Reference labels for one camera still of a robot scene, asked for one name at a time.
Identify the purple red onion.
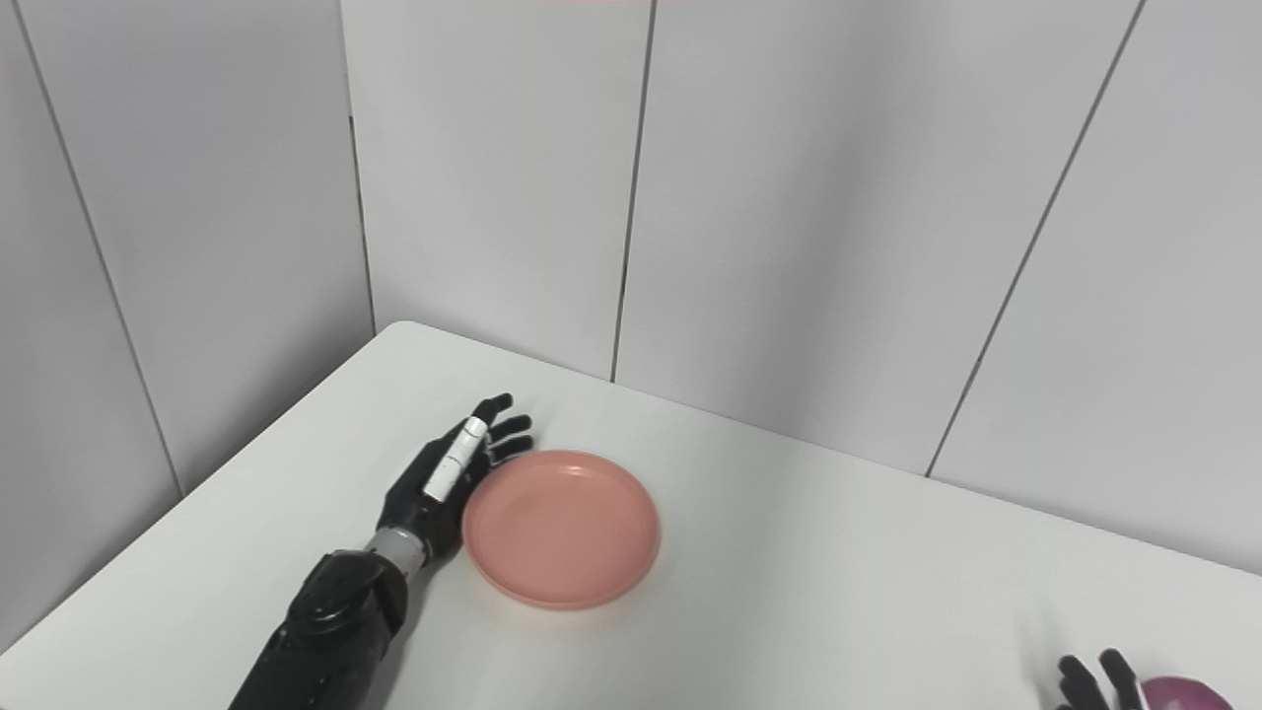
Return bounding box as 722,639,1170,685
1139,676,1233,710

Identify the pink round plate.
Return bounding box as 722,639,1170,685
461,451,662,610

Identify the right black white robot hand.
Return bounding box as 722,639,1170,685
1057,648,1147,710

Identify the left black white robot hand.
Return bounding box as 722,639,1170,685
377,393,534,569

